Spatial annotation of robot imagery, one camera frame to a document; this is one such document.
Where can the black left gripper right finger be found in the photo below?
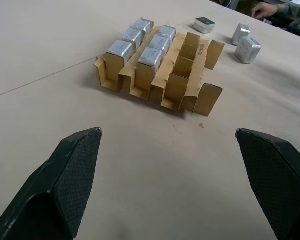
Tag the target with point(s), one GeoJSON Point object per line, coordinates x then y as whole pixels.
{"type": "Point", "coordinates": [277, 180]}

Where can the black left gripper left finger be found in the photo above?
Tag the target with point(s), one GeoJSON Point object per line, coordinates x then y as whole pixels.
{"type": "Point", "coordinates": [65, 185]}

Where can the bystander bare hand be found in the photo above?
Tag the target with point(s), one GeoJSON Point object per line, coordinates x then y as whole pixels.
{"type": "Point", "coordinates": [263, 10]}

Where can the small metal screw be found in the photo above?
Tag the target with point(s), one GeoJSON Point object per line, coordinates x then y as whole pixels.
{"type": "Point", "coordinates": [202, 125]}

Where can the silver blocks in tray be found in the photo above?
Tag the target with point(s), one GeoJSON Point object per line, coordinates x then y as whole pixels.
{"type": "Point", "coordinates": [120, 50]}

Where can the brown cardboard divider tray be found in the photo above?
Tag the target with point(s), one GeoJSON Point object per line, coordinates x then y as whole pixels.
{"type": "Point", "coordinates": [162, 75]}

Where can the white black small device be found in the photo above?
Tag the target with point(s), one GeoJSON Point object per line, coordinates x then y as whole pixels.
{"type": "Point", "coordinates": [203, 25]}

